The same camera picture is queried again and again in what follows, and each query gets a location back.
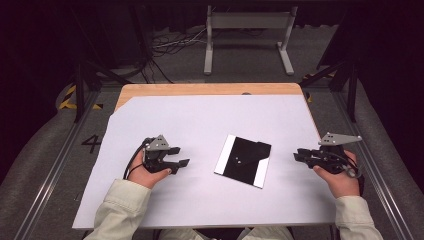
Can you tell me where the black silver photo frame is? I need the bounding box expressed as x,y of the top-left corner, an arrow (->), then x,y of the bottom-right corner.
213,133 -> 273,190

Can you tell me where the grey metal stand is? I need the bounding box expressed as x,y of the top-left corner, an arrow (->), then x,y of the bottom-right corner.
203,4 -> 299,77

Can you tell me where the person's left hand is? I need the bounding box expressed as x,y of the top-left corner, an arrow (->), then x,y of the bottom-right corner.
127,150 -> 173,190

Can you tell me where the white floor cable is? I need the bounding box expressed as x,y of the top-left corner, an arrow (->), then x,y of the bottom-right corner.
156,27 -> 208,50

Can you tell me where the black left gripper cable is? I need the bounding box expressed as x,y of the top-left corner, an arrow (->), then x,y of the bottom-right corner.
123,138 -> 150,181

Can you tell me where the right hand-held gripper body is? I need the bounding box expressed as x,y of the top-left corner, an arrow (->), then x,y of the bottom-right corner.
311,132 -> 363,176

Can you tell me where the black floor cable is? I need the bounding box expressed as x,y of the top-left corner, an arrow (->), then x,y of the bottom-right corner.
141,49 -> 175,85

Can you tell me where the aluminium floor rail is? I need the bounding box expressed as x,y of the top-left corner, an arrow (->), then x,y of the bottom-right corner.
12,89 -> 102,240
330,91 -> 417,240

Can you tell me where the black tripod stand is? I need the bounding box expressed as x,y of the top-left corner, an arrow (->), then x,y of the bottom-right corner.
70,0 -> 134,124
299,56 -> 361,123

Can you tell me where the wooden table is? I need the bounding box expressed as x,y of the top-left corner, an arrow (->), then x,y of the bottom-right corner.
114,82 -> 322,138

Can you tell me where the yellow black floor tape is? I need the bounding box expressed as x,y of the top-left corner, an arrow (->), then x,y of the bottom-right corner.
57,84 -> 104,111
301,70 -> 338,104

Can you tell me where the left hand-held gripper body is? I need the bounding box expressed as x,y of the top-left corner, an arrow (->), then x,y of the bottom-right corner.
142,134 -> 173,175

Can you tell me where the grey right gripper cable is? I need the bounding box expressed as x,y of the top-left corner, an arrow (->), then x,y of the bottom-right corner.
344,159 -> 366,198

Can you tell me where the person's right hand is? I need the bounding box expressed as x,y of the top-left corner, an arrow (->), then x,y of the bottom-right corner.
312,149 -> 362,200

